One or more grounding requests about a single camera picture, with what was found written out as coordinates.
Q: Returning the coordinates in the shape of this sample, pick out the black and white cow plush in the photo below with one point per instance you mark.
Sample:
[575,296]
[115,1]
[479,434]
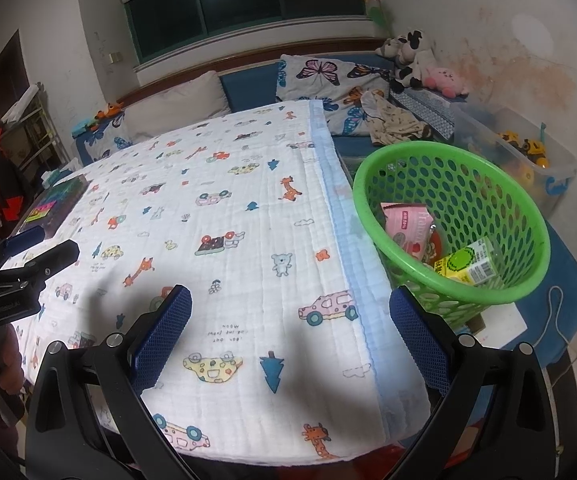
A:
[416,60]

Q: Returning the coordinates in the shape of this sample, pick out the pink plush toy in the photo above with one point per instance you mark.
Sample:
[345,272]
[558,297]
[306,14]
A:
[446,80]

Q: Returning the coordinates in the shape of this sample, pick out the brown wooden rail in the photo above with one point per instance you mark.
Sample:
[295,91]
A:
[248,62]

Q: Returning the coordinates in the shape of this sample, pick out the green plastic basket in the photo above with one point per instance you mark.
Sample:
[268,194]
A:
[418,180]

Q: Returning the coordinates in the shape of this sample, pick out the green and yellow drink carton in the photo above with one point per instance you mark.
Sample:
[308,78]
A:
[463,262]

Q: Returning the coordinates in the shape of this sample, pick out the wall switch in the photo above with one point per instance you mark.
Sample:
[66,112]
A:
[114,58]

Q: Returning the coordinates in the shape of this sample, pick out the orange toy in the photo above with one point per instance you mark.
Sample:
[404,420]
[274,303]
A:
[108,111]

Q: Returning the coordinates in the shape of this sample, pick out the clear storage bin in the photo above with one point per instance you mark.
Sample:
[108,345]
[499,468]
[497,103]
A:
[558,175]

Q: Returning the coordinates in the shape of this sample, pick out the yellow toy truck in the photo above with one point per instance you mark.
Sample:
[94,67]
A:
[535,149]

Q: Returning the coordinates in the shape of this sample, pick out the teal toy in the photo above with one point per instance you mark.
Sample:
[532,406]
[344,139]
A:
[83,128]

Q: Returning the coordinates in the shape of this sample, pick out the beige pillow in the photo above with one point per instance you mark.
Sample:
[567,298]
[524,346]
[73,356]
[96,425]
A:
[178,102]

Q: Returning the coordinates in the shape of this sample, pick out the large butterfly print pillow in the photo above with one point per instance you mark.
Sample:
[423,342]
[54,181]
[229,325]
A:
[318,75]

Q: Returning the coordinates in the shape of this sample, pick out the folded blue patterned cloth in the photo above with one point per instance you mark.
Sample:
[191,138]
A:
[433,107]

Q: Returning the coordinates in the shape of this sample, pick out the red and black clothes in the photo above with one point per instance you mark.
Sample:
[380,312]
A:
[3,180]

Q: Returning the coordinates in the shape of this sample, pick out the beige printed garment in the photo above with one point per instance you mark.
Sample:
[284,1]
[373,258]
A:
[393,120]

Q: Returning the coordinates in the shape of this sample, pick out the white flat box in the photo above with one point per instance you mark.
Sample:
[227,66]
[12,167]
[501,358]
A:
[508,325]

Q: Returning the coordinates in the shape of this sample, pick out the colourful marker box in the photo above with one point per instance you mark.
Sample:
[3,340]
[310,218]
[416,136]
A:
[58,195]

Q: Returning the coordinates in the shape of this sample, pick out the beige plush toy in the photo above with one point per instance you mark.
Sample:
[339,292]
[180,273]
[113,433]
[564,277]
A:
[387,49]

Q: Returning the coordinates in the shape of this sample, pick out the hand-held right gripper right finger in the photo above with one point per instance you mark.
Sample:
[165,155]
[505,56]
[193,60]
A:
[418,340]

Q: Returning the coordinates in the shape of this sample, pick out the metal rack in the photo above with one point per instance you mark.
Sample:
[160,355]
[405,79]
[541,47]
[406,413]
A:
[43,125]

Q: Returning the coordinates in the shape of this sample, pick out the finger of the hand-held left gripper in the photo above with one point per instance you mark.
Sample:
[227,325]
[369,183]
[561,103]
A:
[23,241]
[43,262]

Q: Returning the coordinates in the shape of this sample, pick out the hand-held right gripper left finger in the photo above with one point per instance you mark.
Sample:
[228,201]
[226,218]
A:
[161,340]

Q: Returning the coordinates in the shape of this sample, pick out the small butterfly print pillow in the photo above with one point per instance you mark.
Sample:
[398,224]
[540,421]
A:
[106,137]

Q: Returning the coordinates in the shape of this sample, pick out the pink snack packet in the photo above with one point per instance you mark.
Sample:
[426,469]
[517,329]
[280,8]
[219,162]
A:
[403,230]

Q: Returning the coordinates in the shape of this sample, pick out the printed cartoon blanket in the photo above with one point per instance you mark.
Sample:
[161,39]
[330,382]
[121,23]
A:
[248,200]

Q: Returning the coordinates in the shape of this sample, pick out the dark window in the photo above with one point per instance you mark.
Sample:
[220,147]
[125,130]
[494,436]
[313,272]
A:
[248,5]

